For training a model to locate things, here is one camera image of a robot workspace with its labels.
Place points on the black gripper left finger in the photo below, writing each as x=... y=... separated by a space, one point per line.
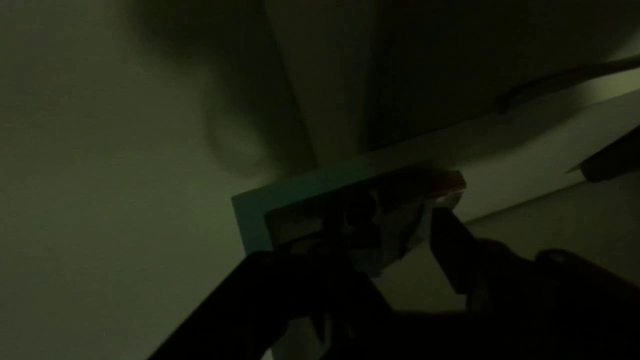
x=280 y=300

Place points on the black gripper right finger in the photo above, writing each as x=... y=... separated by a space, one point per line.
x=546 y=306

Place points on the teal framed box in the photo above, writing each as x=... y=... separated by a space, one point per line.
x=251 y=220

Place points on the white closet shelf unit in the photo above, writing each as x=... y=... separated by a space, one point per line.
x=521 y=160

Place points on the dark flat object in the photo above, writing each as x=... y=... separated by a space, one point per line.
x=616 y=160

